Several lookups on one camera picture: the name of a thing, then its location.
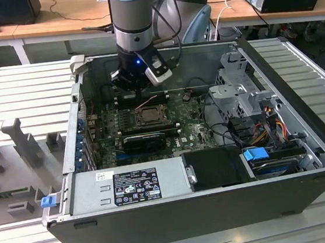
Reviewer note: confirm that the silver square CPU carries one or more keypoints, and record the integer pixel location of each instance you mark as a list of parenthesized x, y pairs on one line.
[(151, 114)]

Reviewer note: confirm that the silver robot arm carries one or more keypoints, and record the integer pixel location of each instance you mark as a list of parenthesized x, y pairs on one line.
[(129, 13)]

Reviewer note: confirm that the CPU socket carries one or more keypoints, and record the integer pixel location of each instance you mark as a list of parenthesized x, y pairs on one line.
[(138, 124)]

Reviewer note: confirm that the blue expansion slot latches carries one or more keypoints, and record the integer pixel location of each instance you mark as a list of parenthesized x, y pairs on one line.
[(80, 145)]

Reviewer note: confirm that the black graphics card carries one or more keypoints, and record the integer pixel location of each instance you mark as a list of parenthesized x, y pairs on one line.
[(144, 144)]

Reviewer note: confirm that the pale blue teach pendant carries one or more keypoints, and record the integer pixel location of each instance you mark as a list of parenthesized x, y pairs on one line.
[(198, 23)]

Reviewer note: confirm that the green motherboard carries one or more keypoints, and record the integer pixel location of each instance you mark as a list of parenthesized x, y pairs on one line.
[(194, 141)]

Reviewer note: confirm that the silver drive cage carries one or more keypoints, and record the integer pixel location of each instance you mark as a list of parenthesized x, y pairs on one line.
[(229, 93)]

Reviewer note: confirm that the grey power supply unit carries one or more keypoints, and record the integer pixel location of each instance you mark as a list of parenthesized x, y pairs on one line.
[(91, 194)]

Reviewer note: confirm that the black plastic air shroud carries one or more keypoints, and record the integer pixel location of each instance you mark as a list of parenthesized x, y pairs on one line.
[(215, 168)]

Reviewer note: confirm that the grey parts rack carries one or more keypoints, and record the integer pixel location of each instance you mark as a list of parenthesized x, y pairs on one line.
[(14, 161)]

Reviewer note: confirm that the blue plastic case latch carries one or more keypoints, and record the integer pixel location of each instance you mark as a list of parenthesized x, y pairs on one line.
[(48, 202)]

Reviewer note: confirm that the hard disk in blue carrier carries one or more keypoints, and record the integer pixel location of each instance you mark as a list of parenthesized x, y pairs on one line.
[(256, 157)]

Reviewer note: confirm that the black open PC case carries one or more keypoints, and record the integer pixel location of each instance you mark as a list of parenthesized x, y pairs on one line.
[(191, 220)]

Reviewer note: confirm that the green RAM stick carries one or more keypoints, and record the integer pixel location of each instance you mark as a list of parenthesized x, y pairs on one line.
[(6, 192)]

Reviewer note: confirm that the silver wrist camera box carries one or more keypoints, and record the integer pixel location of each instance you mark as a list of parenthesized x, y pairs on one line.
[(158, 76)]

